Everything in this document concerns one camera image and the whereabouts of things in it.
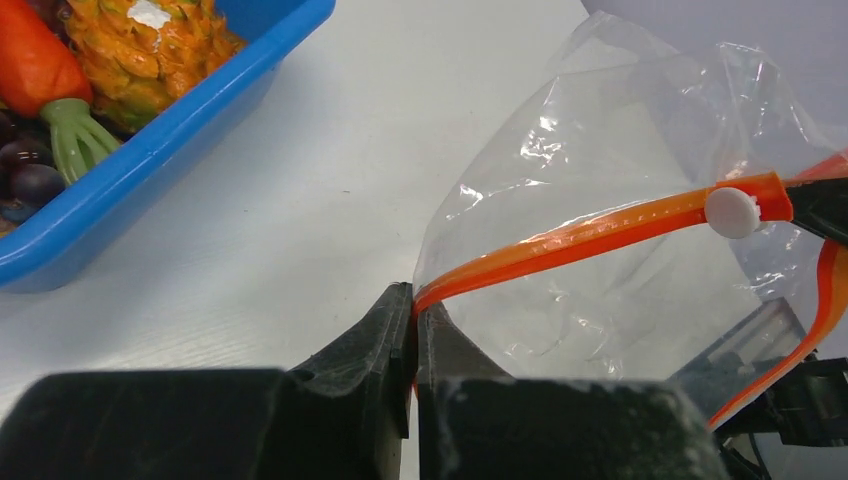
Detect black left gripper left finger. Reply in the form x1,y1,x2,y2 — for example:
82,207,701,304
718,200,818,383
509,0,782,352
1,283,414,479

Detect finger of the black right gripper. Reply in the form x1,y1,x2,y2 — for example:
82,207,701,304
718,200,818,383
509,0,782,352
788,177,847,246

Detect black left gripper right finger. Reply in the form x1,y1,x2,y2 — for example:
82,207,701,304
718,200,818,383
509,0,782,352
417,306,728,479

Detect dark purple toy grapes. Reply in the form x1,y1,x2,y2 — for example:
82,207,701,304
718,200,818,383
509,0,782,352
1,107,67,232

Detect orange toy carrot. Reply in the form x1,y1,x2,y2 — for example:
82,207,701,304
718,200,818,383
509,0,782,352
1,0,120,185

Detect blue plastic bin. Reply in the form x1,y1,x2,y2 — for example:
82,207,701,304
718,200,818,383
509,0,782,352
1,0,336,293

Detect orange toy pineapple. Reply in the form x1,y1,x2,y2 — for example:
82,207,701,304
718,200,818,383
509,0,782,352
65,1,247,134

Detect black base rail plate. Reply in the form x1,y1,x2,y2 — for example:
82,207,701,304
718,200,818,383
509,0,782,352
669,298,847,479

